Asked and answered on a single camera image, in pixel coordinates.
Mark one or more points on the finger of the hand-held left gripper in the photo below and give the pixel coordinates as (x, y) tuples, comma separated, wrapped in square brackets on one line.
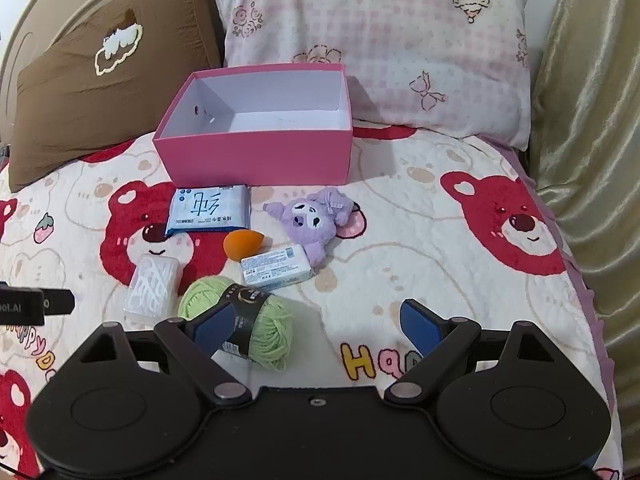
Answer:
[(60, 301)]

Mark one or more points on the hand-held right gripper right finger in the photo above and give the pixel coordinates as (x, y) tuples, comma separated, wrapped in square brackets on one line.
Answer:
[(419, 327)]

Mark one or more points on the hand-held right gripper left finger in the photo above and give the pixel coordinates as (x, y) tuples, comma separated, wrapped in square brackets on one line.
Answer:
[(216, 326)]

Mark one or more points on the green yarn ball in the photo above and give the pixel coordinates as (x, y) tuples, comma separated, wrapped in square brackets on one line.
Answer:
[(270, 332)]

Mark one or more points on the white patterned tissue packet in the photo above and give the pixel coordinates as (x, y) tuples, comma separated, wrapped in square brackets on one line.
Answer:
[(150, 285)]

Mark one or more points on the orange makeup sponge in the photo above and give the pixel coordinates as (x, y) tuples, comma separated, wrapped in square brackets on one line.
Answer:
[(241, 246)]

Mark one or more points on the small white blue box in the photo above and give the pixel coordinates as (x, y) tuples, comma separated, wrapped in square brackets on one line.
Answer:
[(275, 266)]

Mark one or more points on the blue wet wipes pack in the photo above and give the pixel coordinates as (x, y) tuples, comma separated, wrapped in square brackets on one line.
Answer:
[(205, 210)]

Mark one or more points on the purple plush toy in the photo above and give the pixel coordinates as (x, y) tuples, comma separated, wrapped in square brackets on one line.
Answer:
[(310, 220)]

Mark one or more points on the pink cardboard box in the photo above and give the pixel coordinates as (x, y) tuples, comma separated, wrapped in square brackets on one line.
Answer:
[(250, 160)]

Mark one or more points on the red bear printed blanket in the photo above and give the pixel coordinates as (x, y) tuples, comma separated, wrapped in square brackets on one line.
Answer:
[(440, 265)]

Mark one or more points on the lilac frilled bed sheet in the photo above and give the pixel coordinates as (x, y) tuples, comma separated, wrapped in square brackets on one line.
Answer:
[(582, 290)]

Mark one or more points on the brown pillow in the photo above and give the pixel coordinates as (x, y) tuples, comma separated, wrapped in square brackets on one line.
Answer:
[(75, 105)]

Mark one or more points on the gold satin curtain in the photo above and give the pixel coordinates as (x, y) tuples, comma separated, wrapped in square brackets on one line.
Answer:
[(600, 160)]

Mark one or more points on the pink checked pillow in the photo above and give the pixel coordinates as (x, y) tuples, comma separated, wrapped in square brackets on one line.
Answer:
[(400, 50)]

